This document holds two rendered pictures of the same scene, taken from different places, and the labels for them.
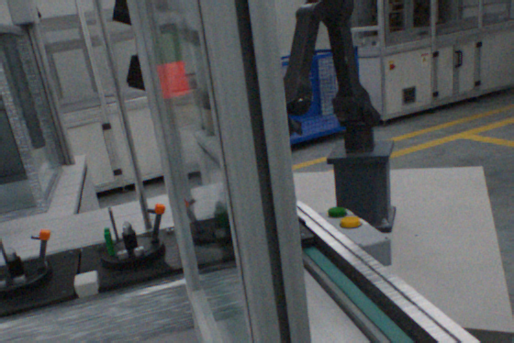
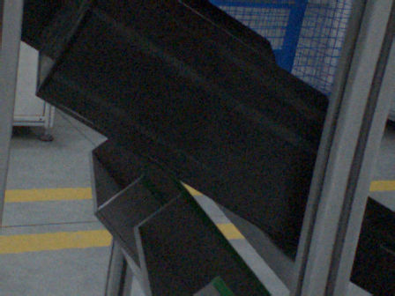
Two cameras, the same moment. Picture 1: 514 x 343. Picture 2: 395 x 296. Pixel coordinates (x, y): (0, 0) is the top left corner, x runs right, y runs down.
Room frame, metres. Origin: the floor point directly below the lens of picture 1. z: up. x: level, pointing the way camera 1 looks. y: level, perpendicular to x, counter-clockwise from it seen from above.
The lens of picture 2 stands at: (0.80, 0.16, 1.42)
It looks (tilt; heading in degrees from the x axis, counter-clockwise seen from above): 18 degrees down; 349
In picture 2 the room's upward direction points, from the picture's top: 9 degrees clockwise
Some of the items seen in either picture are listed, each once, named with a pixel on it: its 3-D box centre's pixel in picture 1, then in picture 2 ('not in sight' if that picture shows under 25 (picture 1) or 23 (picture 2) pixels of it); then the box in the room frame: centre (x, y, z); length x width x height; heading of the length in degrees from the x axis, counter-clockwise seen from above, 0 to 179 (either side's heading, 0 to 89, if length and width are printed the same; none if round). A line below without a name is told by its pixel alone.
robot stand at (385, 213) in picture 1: (363, 185); not in sight; (1.18, -0.40, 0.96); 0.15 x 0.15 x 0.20; 62
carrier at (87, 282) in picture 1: (128, 237); not in sight; (0.98, 0.18, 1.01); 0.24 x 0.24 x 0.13; 8
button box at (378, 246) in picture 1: (351, 237); not in sight; (0.96, -0.29, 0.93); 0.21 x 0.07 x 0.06; 8
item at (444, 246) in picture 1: (345, 226); not in sight; (1.21, -0.36, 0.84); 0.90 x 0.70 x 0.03; 152
